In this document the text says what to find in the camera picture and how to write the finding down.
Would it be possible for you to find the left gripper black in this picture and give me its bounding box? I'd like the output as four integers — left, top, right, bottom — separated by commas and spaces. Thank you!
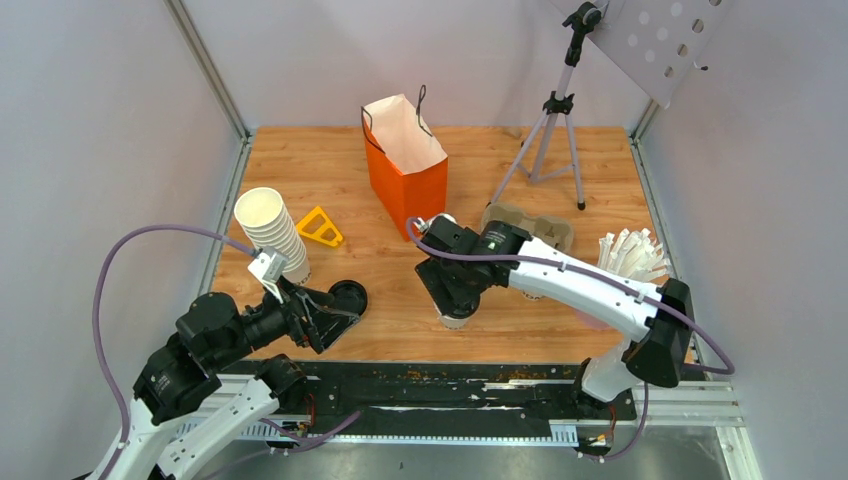
214, 272, 361, 367

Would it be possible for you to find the black coffee cup lid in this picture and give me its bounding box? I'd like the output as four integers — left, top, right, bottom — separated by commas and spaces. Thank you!
328, 280, 368, 316

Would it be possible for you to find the white paper coffee cup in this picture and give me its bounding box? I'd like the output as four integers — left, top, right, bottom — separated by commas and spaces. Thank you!
438, 310, 476, 330

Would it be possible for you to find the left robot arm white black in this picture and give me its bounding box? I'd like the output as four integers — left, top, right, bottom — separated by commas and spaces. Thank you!
88, 279, 368, 479

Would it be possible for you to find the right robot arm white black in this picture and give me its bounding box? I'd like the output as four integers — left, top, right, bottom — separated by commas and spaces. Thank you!
406, 214, 693, 418

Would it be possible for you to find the yellow triangular plastic piece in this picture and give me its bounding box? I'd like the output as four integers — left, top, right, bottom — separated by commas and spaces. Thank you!
295, 206, 344, 248

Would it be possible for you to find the brown cardboard cup carrier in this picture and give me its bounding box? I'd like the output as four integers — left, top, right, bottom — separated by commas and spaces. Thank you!
480, 202, 575, 254

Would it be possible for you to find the stack of white paper cups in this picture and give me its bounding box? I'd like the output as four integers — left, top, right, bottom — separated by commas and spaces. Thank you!
234, 187, 312, 285

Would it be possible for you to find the orange paper bag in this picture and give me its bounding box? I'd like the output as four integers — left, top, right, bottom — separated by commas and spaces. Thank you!
360, 85, 448, 241

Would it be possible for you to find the pink holder with white straws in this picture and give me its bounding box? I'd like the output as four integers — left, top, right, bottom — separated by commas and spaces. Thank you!
596, 228, 670, 282

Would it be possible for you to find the perforated grey metal panel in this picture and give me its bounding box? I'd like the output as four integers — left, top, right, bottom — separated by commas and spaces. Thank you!
552, 0, 734, 108

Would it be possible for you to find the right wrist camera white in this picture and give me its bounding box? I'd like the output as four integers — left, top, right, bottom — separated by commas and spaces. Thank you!
429, 212, 457, 228

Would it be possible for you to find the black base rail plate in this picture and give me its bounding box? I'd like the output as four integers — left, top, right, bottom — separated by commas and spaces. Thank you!
269, 361, 643, 442

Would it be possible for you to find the silver camera tripod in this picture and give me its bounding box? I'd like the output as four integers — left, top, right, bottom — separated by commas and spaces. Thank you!
487, 1, 603, 211

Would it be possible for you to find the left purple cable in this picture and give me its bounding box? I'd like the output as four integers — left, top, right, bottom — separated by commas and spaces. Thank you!
91, 224, 260, 480

